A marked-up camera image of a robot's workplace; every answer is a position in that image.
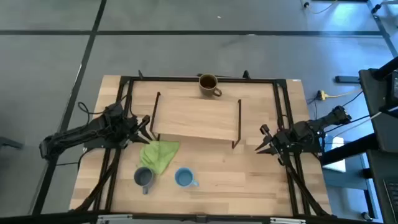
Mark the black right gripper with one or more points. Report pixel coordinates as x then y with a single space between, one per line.
283 141

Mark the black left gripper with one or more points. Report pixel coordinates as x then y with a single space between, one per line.
129 130

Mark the blue mug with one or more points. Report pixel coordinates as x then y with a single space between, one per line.
184 178

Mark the brown glazed ceramic mug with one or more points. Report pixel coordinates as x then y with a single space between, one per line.
207 83

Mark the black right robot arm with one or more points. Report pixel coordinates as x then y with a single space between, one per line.
314 126

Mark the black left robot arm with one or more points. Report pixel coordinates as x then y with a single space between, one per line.
77 133

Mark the green cloth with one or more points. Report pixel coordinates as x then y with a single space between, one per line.
158 154

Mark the grey mug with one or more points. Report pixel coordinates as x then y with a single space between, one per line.
143 177

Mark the black floor foot bar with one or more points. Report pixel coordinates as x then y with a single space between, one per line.
347 79

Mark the black side desk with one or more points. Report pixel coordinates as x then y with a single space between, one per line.
382 130

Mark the black laptop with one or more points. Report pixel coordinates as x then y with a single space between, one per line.
392 199

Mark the wooden shelf with black frame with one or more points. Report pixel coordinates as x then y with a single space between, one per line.
196 118

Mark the black metal table frame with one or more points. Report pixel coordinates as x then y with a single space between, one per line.
248 80

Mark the silver metal bracket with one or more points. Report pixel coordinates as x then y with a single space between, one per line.
287 221
115 219

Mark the black camera mount rail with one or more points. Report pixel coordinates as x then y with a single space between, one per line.
46 220

